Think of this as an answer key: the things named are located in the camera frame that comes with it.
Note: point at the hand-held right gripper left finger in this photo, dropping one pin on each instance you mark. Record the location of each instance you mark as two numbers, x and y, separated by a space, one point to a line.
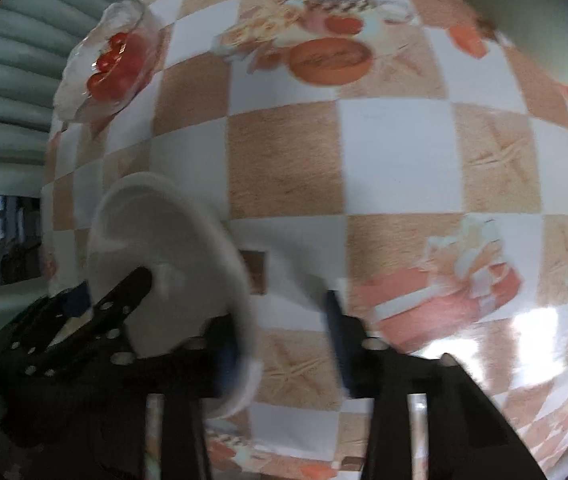
229 360

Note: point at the checkered printed tablecloth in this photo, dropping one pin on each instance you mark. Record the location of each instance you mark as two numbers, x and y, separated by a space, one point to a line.
403 160

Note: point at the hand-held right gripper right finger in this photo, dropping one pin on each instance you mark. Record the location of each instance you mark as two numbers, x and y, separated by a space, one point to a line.
338 342

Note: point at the pile of cherry tomatoes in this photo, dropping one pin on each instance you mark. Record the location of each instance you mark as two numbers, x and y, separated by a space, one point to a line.
114 75

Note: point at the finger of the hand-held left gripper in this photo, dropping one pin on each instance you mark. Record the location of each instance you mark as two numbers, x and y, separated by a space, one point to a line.
39 330
119 305

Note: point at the cream bowl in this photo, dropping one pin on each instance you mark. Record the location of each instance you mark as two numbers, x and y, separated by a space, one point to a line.
538 15

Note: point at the clear glass bowl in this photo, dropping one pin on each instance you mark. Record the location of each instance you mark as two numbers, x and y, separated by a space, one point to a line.
124 15

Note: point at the medium white bowl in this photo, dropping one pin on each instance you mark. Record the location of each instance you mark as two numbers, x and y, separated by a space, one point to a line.
164 230

